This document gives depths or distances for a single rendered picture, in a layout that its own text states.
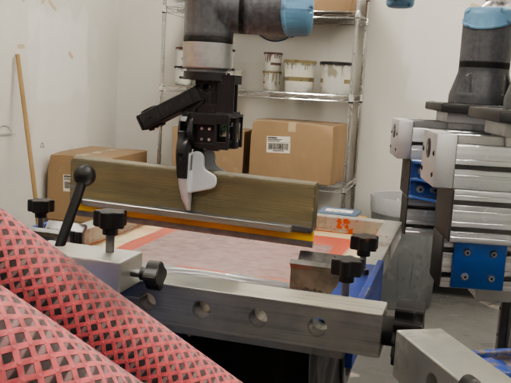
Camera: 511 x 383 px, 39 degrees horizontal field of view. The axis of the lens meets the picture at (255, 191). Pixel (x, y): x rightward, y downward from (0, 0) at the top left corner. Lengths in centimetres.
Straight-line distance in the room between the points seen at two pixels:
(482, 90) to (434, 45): 298
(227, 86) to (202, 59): 5
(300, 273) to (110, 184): 34
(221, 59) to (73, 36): 369
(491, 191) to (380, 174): 352
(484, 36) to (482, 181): 58
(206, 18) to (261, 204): 29
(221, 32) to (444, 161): 42
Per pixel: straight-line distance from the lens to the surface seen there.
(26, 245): 41
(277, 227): 107
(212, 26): 108
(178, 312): 85
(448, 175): 123
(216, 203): 111
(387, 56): 473
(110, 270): 81
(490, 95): 174
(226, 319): 84
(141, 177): 115
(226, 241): 148
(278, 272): 126
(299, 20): 108
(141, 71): 519
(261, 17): 108
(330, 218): 163
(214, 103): 110
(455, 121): 173
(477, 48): 176
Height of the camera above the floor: 128
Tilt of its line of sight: 8 degrees down
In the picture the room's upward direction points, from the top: 3 degrees clockwise
